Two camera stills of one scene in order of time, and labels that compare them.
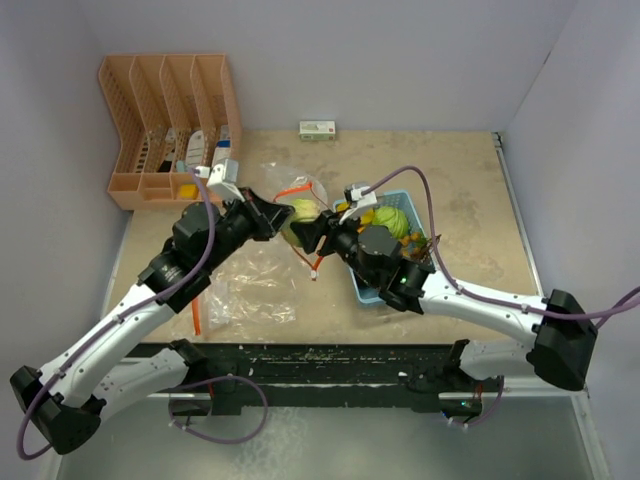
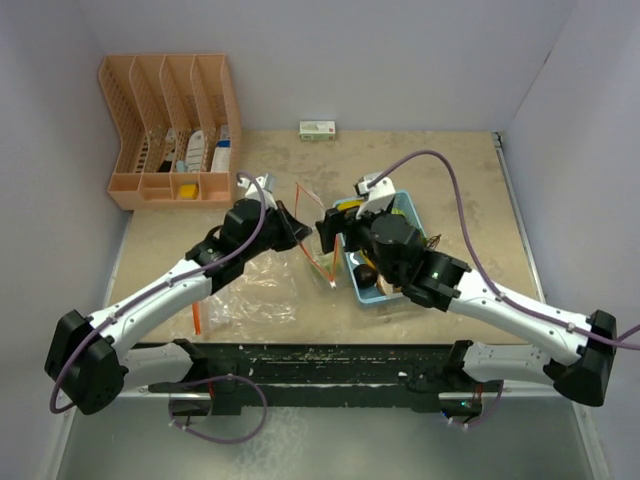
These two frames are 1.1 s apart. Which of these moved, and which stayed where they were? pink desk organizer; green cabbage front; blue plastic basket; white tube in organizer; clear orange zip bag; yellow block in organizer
Moved: green cabbage front; clear orange zip bag
Stayed: blue plastic basket; pink desk organizer; white tube in organizer; yellow block in organizer
